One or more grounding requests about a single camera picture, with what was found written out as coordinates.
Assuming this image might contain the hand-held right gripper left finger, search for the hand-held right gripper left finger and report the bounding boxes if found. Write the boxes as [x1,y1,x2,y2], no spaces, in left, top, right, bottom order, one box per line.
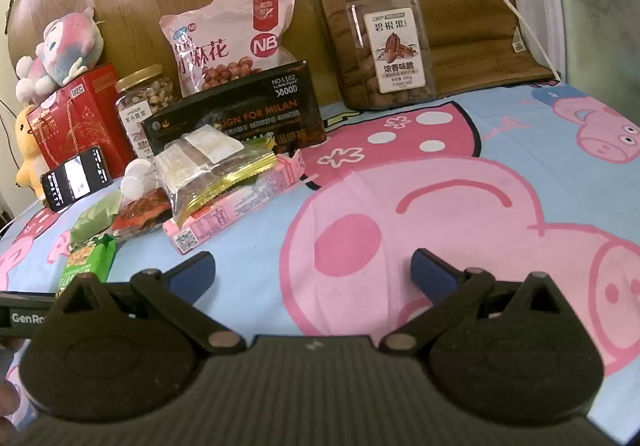
[52,250,247,357]

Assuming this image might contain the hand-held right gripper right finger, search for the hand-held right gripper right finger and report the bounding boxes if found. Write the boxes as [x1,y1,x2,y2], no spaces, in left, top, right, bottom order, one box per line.
[382,249,566,355]

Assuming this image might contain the red snack packet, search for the red snack packet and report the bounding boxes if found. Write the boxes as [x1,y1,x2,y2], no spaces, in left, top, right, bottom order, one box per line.
[111,188,173,242]

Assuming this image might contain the clear snack packet gold edge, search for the clear snack packet gold edge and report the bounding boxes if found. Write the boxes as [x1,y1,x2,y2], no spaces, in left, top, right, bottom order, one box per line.
[154,125,278,226]

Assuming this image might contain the green leaf-print packet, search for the green leaf-print packet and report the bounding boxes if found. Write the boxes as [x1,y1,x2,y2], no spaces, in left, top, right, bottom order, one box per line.
[70,193,123,247]

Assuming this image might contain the black cardboard box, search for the black cardboard box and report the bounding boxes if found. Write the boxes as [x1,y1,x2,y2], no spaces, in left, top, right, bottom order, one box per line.
[141,60,327,159]

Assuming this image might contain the person's left hand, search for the person's left hand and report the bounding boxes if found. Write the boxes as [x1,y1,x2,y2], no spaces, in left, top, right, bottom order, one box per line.
[0,340,23,429]

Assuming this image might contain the pink flat box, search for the pink flat box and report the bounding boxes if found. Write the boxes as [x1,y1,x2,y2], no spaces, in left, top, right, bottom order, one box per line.
[162,148,306,255]

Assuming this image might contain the green snack carton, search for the green snack carton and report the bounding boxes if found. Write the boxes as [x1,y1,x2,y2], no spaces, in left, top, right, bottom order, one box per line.
[56,233,117,294]

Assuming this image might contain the white round snack packets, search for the white round snack packets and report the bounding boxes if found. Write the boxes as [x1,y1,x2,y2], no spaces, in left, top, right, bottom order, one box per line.
[122,158,161,201]

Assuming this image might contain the black smartphone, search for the black smartphone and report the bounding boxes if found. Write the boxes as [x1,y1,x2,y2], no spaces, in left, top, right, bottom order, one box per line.
[40,146,112,213]

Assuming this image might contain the printed blanket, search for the printed blanket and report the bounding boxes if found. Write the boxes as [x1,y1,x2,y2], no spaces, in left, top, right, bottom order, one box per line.
[0,81,640,446]

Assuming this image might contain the yellow plush toy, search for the yellow plush toy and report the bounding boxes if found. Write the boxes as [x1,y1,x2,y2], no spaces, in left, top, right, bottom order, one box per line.
[14,105,51,199]

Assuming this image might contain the small clear nut jar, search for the small clear nut jar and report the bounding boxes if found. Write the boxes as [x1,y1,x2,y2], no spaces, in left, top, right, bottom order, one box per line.
[115,64,178,159]

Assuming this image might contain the red gift bag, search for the red gift bag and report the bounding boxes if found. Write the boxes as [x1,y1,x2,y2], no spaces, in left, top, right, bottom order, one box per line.
[26,63,135,184]

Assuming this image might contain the pink snack bag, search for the pink snack bag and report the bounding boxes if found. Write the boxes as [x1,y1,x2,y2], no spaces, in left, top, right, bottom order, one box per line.
[159,0,293,98]

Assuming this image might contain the pink plush toy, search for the pink plush toy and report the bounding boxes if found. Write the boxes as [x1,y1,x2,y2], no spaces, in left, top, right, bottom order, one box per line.
[15,7,105,104]

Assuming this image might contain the brown cardboard box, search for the brown cardboard box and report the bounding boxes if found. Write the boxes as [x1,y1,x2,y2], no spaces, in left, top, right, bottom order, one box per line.
[7,0,321,107]

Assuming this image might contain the white cable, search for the white cable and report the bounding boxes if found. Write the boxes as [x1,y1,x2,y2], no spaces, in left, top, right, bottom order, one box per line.
[439,0,562,82]

